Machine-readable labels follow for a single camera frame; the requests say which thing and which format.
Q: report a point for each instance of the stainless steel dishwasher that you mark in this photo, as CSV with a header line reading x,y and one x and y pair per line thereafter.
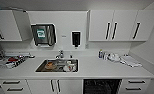
x,y
102,87

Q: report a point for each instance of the black soap dispenser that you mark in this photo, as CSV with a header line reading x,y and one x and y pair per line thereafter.
x,y
75,39

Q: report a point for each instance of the chrome faucet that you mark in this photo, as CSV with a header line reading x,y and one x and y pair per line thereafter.
x,y
61,54

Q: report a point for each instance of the white mug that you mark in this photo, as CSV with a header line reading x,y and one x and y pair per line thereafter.
x,y
71,66

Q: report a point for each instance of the blue dish soap bottle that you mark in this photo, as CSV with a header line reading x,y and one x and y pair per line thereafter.
x,y
100,54

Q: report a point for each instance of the orange bowl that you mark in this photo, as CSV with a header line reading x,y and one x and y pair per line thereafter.
x,y
50,65

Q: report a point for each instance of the grey paper towel dispenser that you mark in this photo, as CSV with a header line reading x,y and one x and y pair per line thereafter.
x,y
43,34

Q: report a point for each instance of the stainless steel sink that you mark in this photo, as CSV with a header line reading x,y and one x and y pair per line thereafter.
x,y
41,69

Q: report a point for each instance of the white two-door base cabinet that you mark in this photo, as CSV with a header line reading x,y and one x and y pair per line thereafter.
x,y
54,87

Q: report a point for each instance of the items on counter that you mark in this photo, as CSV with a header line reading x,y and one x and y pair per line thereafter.
x,y
130,61

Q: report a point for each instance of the white drawer stack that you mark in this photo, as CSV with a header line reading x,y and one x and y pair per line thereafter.
x,y
134,86
13,87

